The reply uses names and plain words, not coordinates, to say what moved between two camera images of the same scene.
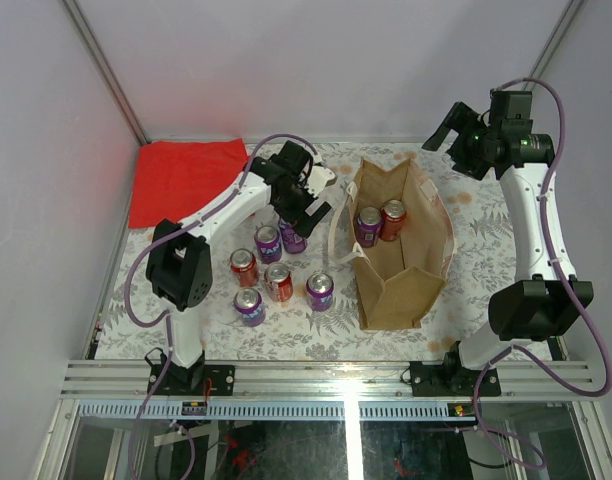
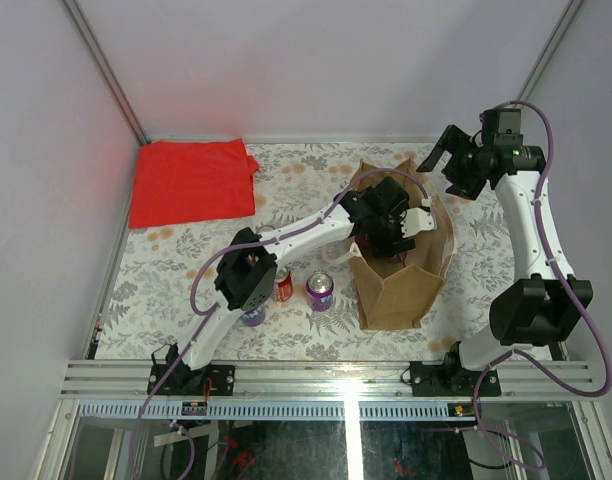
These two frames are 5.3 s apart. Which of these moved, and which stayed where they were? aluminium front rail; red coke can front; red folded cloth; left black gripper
Moved: left black gripper
Stayed: red folded cloth; red coke can front; aluminium front rail
